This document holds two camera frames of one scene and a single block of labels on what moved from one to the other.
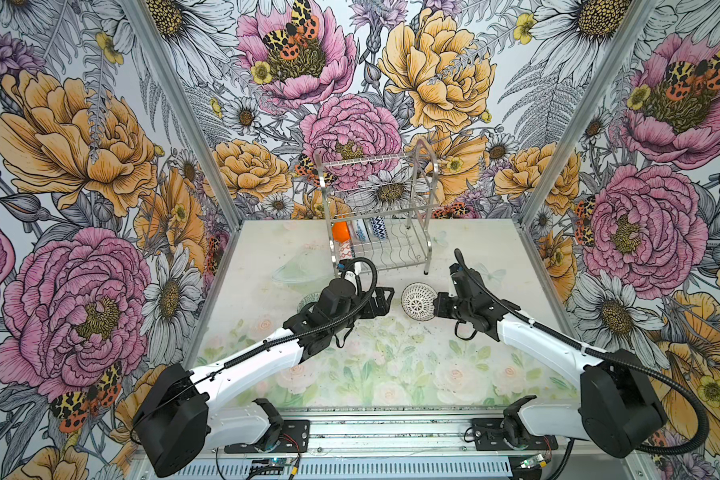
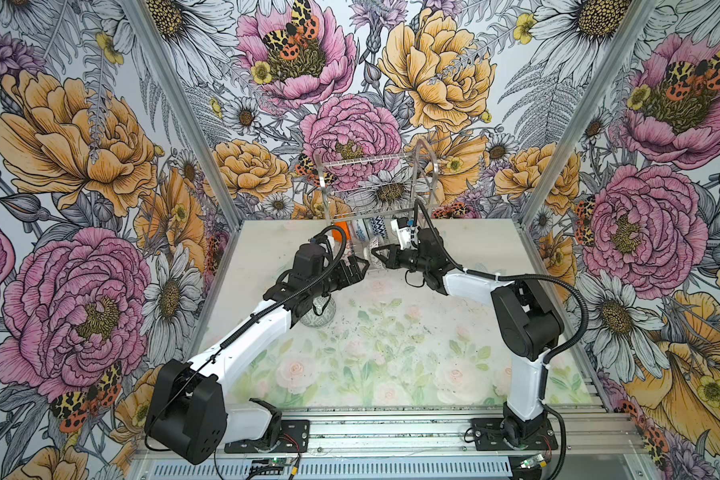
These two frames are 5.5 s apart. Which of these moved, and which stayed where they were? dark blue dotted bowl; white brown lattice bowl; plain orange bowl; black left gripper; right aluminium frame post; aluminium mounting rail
Moved: white brown lattice bowl; black left gripper
Stayed: aluminium mounting rail; dark blue dotted bowl; plain orange bowl; right aluminium frame post
